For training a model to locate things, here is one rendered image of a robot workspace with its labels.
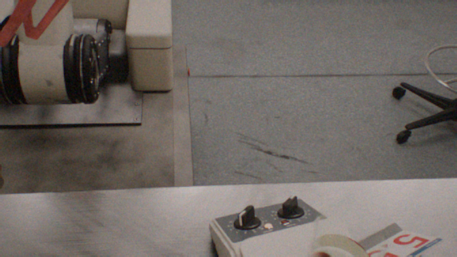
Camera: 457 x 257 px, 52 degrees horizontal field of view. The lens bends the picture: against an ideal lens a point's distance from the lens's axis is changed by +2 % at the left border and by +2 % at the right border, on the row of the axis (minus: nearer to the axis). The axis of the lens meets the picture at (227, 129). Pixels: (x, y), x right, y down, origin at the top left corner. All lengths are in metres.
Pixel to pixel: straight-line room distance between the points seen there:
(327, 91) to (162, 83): 0.97
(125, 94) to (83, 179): 0.33
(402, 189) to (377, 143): 1.25
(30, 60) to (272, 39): 1.57
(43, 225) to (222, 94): 1.49
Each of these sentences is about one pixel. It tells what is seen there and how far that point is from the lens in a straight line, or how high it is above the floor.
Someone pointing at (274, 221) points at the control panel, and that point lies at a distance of 0.55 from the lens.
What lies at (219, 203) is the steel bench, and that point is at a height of 0.75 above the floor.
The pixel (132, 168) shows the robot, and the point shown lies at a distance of 1.21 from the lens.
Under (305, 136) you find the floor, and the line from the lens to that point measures 1.88.
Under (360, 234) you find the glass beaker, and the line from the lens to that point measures 0.45.
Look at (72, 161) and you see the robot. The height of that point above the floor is 0.37.
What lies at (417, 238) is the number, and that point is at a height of 0.78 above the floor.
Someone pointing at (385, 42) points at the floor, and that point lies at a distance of 2.64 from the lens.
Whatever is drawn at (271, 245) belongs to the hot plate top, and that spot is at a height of 0.84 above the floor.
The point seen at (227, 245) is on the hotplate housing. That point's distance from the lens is 0.52.
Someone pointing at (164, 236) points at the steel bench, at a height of 0.75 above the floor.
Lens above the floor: 1.24
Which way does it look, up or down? 42 degrees down
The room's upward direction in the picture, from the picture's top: 5 degrees clockwise
